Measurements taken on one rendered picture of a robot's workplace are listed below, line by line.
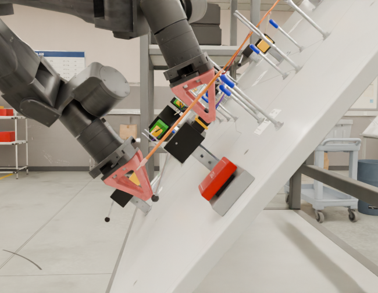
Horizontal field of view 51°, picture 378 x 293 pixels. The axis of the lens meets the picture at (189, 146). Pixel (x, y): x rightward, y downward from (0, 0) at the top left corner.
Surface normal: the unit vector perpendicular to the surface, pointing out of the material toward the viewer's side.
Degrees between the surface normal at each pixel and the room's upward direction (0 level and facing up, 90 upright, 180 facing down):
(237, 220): 90
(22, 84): 132
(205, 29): 90
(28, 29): 90
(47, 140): 90
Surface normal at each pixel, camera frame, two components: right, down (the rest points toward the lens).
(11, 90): 0.00, 0.76
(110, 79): 0.71, -0.49
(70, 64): 0.07, 0.08
